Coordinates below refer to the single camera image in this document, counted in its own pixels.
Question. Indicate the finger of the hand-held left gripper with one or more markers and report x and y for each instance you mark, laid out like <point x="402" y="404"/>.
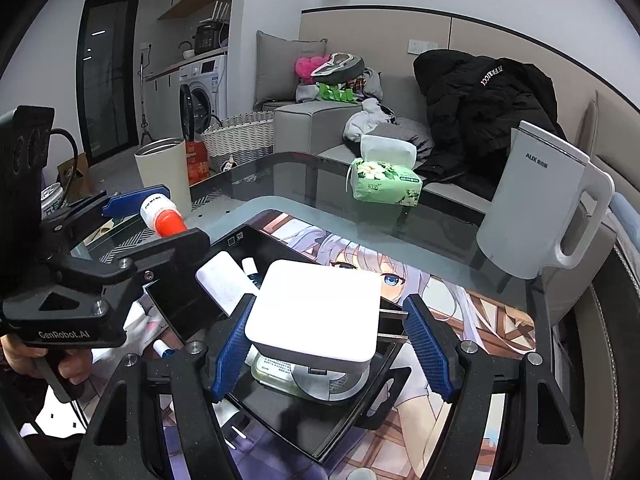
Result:
<point x="165" y="250"/>
<point x="125" y="205"/>

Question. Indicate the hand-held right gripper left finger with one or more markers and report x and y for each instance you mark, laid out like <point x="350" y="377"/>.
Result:
<point x="230" y="355"/>

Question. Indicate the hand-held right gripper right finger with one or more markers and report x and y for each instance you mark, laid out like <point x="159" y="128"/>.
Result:
<point x="430" y="355"/>

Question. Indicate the glue bottle with orange cap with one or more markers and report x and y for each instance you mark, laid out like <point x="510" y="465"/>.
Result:
<point x="167" y="222"/>

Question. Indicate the white power bank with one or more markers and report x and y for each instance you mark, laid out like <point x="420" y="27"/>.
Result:
<point x="225" y="280"/>

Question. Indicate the blue correction tape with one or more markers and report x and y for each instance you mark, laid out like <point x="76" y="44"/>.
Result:
<point x="161" y="347"/>
<point x="248" y="265"/>

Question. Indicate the round grey power socket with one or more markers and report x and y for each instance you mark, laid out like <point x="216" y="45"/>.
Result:
<point x="320" y="387"/>

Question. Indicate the large white charger cube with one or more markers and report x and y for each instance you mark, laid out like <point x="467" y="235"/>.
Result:
<point x="315" y="305"/>

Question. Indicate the black cardboard box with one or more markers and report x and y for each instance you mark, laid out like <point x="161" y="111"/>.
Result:
<point x="300" y="425"/>

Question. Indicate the person's left hand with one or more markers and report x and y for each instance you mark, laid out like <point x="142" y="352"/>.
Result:
<point x="22" y="360"/>

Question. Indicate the printed anime desk mat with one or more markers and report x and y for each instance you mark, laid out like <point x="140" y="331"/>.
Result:
<point x="450" y="310"/>

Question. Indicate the cream tumbler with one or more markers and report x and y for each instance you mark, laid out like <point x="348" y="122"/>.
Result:
<point x="160" y="170"/>

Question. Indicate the brown cardboard box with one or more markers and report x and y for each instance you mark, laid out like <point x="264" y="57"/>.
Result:
<point x="75" y="175"/>

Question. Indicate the white plug charger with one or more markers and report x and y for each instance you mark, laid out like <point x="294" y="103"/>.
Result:
<point x="232" y="420"/>

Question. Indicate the red box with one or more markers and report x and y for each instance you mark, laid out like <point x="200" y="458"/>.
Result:
<point x="197" y="162"/>

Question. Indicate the black tripod stand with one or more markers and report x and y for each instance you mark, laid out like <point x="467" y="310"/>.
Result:
<point x="145" y="100"/>

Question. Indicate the black glass door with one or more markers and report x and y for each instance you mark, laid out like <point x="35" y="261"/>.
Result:
<point x="110" y="75"/>

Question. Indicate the wicker basket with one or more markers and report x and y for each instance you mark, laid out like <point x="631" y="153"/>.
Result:
<point x="240" y="140"/>

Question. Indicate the white washing machine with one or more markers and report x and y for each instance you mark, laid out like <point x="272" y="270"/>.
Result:
<point x="210" y="75"/>

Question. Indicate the black chair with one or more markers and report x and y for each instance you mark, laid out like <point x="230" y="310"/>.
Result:
<point x="600" y="335"/>

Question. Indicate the green tissue pack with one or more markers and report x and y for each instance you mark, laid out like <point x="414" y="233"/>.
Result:
<point x="385" y="180"/>

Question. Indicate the grey sofa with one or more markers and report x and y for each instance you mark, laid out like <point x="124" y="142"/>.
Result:
<point x="300" y="125"/>

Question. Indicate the white electric kettle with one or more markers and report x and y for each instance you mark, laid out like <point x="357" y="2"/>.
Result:
<point x="530" y="200"/>

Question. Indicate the grey cushion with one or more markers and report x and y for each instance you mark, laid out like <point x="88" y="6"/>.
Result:
<point x="280" y="70"/>

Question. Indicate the pink plush toy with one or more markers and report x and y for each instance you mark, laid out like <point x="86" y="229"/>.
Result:
<point x="305" y="67"/>

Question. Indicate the green white bag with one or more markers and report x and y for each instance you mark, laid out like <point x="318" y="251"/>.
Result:
<point x="340" y="94"/>

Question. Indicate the grey white clothes pile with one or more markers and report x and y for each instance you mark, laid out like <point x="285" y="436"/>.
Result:
<point x="365" y="120"/>

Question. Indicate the light blue pillow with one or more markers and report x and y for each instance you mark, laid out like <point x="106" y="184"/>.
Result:
<point x="625" y="215"/>

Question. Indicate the black puffer jacket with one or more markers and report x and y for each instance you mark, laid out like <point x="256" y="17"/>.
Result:
<point x="480" y="110"/>

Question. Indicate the round grey pillow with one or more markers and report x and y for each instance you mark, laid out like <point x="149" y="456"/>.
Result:
<point x="345" y="67"/>

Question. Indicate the white wall switch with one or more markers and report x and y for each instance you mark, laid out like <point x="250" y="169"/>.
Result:
<point x="422" y="47"/>

